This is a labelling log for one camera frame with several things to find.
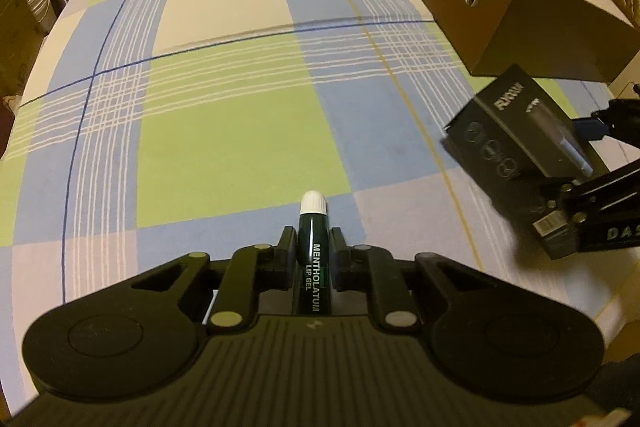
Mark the person's dark clothing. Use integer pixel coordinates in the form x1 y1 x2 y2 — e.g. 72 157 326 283
595 359 640 427

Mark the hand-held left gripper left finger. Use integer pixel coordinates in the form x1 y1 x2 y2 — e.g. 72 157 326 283
127 225 299 336

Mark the dark green lip gel tube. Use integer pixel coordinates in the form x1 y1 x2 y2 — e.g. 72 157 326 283
295 191 333 315

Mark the cardboard box with dishes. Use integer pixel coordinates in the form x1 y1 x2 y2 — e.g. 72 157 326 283
0 0 37 98

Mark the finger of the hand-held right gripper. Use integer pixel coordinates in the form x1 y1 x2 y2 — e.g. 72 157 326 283
542 159 640 222
575 97 640 143

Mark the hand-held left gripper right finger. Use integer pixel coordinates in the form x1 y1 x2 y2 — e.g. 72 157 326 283
330 227 496 333

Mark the black shaver box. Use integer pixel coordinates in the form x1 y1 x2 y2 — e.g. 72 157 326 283
442 64 596 260

